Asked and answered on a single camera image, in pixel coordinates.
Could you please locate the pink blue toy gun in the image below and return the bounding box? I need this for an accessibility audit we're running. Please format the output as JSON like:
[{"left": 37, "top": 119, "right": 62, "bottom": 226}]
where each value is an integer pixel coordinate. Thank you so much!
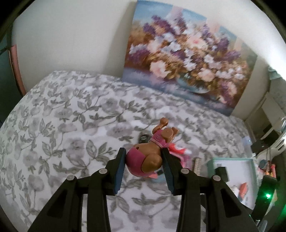
[
  {"left": 238, "top": 182, "right": 248, "bottom": 200},
  {"left": 154, "top": 143, "right": 192, "bottom": 183}
]

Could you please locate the pink helmet puppy toy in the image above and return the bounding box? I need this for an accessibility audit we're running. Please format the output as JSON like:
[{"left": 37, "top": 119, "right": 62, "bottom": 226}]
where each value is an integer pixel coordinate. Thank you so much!
[{"left": 126, "top": 117, "right": 179, "bottom": 177}]

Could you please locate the black power adapter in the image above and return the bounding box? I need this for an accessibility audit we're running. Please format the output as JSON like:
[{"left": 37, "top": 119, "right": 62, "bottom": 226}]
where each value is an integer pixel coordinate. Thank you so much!
[{"left": 215, "top": 166, "right": 229, "bottom": 183}]

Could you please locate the glitter tape roll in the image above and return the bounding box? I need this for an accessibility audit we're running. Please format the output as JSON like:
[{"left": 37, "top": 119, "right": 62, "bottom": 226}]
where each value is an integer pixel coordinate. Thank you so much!
[{"left": 258, "top": 159, "right": 269, "bottom": 172}]

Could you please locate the teal rimmed white box lid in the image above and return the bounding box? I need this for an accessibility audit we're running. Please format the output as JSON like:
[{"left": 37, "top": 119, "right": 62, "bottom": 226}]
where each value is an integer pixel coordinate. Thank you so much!
[{"left": 206, "top": 158, "right": 259, "bottom": 210}]

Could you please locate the black plugged charger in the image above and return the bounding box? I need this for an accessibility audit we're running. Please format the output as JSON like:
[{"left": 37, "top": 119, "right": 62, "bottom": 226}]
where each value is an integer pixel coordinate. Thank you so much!
[{"left": 251, "top": 139, "right": 269, "bottom": 155}]

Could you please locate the white wooden chair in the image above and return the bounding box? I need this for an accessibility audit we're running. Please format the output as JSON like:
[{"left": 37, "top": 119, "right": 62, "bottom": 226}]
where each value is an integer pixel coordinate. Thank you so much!
[{"left": 261, "top": 92, "right": 285, "bottom": 156}]

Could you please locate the grey floral blanket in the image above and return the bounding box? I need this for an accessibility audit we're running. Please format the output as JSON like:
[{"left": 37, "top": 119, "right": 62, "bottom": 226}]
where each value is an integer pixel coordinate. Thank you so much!
[{"left": 1, "top": 71, "right": 248, "bottom": 231}]

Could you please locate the floral still life painting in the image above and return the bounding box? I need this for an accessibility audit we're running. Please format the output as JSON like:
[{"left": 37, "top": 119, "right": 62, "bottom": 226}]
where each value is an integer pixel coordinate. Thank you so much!
[{"left": 123, "top": 1, "right": 257, "bottom": 116}]

